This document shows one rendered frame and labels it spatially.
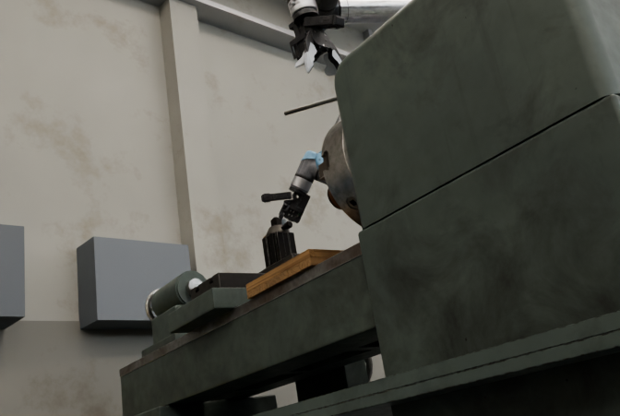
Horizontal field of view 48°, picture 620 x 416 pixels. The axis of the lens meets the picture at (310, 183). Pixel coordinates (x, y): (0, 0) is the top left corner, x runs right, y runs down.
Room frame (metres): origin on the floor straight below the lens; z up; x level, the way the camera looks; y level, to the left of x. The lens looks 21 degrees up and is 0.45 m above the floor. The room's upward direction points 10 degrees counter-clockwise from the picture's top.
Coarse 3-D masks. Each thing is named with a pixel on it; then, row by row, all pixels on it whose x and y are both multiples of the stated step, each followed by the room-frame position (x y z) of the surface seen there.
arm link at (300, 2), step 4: (292, 0) 1.56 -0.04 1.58; (296, 0) 1.55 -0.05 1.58; (300, 0) 1.55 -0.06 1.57; (304, 0) 1.55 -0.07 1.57; (308, 0) 1.55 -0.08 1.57; (312, 0) 1.56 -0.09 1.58; (288, 4) 1.58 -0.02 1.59; (292, 4) 1.55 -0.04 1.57; (296, 4) 1.55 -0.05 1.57; (300, 4) 1.55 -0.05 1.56; (304, 4) 1.55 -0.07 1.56; (308, 4) 1.55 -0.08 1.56; (312, 4) 1.56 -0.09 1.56; (292, 8) 1.56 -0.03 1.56; (296, 8) 1.56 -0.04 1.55; (300, 8) 1.55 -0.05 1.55; (316, 8) 1.57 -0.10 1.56; (292, 12) 1.57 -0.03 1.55; (296, 12) 1.57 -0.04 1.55; (292, 16) 1.58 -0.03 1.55
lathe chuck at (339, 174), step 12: (336, 132) 1.50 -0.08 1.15; (324, 144) 1.53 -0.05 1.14; (336, 144) 1.48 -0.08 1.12; (324, 156) 1.53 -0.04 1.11; (336, 156) 1.48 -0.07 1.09; (336, 168) 1.49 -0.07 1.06; (348, 168) 1.46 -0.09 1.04; (336, 180) 1.51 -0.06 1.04; (348, 180) 1.48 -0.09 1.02; (336, 192) 1.52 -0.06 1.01; (348, 192) 1.50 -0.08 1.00; (348, 204) 1.53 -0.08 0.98
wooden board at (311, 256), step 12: (312, 252) 1.58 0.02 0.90; (324, 252) 1.60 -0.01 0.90; (336, 252) 1.62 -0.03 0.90; (288, 264) 1.65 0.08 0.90; (300, 264) 1.61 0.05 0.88; (312, 264) 1.58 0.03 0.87; (264, 276) 1.74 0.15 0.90; (276, 276) 1.69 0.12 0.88; (288, 276) 1.65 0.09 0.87; (252, 288) 1.79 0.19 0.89; (264, 288) 1.74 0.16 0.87
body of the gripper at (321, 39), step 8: (304, 8) 1.55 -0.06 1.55; (312, 8) 1.56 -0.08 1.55; (296, 16) 1.56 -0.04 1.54; (304, 16) 1.57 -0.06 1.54; (312, 16) 1.58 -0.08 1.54; (296, 24) 1.59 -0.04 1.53; (296, 32) 1.60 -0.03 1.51; (304, 32) 1.56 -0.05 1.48; (312, 32) 1.55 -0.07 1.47; (320, 32) 1.57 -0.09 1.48; (296, 40) 1.58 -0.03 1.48; (320, 40) 1.57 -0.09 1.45; (328, 40) 1.59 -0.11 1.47; (296, 48) 1.60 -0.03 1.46; (320, 48) 1.58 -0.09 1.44; (296, 56) 1.59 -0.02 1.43
